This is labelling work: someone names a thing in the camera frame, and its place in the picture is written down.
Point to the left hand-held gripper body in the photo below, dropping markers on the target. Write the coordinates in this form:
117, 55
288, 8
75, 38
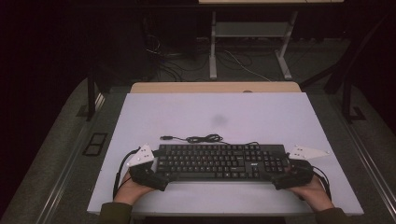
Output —
141, 157

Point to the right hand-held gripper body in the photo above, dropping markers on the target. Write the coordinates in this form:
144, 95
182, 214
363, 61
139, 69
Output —
300, 174

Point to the black computer keyboard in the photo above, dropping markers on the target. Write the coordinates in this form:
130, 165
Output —
218, 163

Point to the person's right hand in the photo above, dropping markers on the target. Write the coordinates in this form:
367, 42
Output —
313, 194

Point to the person's left hand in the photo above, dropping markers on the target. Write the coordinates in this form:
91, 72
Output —
130, 191

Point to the black floor socket panel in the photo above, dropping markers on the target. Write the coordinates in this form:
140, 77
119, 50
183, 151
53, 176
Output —
95, 144

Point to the black metal stand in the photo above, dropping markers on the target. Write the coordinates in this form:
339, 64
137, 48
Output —
347, 99
91, 96

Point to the white board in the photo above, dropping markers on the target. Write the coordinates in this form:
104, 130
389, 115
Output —
218, 115

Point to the wooden table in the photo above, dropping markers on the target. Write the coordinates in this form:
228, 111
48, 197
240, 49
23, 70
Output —
202, 87

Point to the metal floor rail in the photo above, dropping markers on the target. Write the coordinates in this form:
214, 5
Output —
62, 183
370, 168

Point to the white metal-frame desk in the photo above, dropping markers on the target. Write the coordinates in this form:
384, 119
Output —
249, 29

